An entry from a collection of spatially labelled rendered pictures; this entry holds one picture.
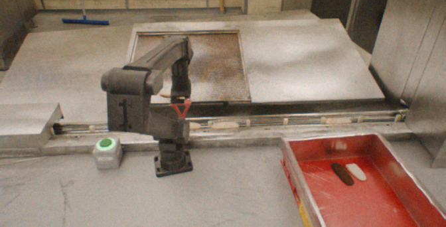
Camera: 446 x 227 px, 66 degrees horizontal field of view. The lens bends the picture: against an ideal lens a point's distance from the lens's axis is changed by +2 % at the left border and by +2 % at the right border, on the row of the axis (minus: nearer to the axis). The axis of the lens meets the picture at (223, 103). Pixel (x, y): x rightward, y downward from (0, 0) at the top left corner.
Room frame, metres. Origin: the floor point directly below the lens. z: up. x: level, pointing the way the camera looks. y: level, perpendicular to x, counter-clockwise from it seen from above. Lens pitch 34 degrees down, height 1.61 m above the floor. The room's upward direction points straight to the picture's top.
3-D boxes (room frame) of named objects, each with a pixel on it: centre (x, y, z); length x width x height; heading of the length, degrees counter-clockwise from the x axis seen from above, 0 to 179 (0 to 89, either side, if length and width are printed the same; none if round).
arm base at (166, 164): (0.80, 0.16, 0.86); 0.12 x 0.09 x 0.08; 105
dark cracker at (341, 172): (0.76, -0.38, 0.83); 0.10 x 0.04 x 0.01; 19
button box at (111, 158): (0.82, 0.38, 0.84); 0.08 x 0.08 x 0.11; 4
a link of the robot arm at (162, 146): (0.82, 0.17, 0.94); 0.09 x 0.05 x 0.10; 173
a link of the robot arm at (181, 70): (0.97, 0.14, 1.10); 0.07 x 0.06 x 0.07; 173
